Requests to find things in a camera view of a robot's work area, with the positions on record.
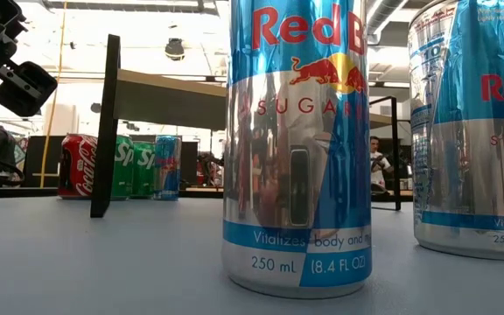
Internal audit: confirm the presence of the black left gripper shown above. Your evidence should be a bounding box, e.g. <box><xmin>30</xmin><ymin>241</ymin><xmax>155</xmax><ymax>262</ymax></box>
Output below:
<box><xmin>0</xmin><ymin>0</ymin><xmax>59</xmax><ymax>117</ymax></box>

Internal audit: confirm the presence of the red Coca-Cola can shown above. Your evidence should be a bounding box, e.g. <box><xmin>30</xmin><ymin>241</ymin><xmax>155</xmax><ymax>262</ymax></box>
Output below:
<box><xmin>58</xmin><ymin>133</ymin><xmax>100</xmax><ymax>200</ymax></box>

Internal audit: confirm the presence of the dark blue Red Bull can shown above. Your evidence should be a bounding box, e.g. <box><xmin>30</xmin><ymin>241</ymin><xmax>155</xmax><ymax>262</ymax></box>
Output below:
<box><xmin>152</xmin><ymin>135</ymin><xmax>183</xmax><ymax>202</ymax></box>

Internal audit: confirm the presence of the silver blue Red Bull can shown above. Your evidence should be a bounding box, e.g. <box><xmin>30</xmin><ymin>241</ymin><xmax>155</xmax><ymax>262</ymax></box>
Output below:
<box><xmin>221</xmin><ymin>0</ymin><xmax>374</xmax><ymax>300</ymax></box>
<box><xmin>408</xmin><ymin>0</ymin><xmax>504</xmax><ymax>262</ymax></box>

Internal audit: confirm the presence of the wooden shelf with black legs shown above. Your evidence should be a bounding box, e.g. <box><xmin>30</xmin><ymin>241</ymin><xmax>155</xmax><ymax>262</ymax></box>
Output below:
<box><xmin>89</xmin><ymin>33</ymin><xmax>403</xmax><ymax>219</ymax></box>

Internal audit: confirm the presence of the white cylindrical column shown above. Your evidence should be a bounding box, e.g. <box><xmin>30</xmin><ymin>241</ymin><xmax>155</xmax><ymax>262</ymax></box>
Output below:
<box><xmin>43</xmin><ymin>103</ymin><xmax>79</xmax><ymax>137</ymax></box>

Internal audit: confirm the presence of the colourful patchwork quilt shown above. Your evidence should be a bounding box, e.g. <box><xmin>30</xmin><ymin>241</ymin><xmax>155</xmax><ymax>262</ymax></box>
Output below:
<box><xmin>14</xmin><ymin>137</ymin><xmax>29</xmax><ymax>167</ymax></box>

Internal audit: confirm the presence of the green Sprite can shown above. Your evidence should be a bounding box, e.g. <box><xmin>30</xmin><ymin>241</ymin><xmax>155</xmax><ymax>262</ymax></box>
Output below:
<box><xmin>110</xmin><ymin>134</ymin><xmax>136</xmax><ymax>201</ymax></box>
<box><xmin>131</xmin><ymin>141</ymin><xmax>158</xmax><ymax>200</ymax></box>

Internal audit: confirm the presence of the black ceiling-hung device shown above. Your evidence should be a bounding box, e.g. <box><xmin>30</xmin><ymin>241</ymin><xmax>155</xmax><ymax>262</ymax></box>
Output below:
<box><xmin>164</xmin><ymin>38</ymin><xmax>186</xmax><ymax>61</ymax></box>

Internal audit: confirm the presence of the black screen panel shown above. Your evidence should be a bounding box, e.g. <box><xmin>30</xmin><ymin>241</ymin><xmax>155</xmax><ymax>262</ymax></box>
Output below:
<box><xmin>180</xmin><ymin>140</ymin><xmax>200</xmax><ymax>186</ymax></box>

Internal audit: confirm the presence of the background wooden table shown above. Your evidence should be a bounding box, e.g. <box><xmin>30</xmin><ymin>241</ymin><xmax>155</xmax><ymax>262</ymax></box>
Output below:
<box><xmin>180</xmin><ymin>186</ymin><xmax>225</xmax><ymax>195</ymax></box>

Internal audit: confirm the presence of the black table frame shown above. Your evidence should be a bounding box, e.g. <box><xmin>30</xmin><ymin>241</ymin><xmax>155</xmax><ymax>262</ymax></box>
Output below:
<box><xmin>0</xmin><ymin>185</ymin><xmax>414</xmax><ymax>203</ymax></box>

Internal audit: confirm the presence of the silver ventilation duct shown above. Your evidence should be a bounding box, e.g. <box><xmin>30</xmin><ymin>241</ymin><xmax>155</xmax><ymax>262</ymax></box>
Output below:
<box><xmin>365</xmin><ymin>0</ymin><xmax>410</xmax><ymax>45</ymax></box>

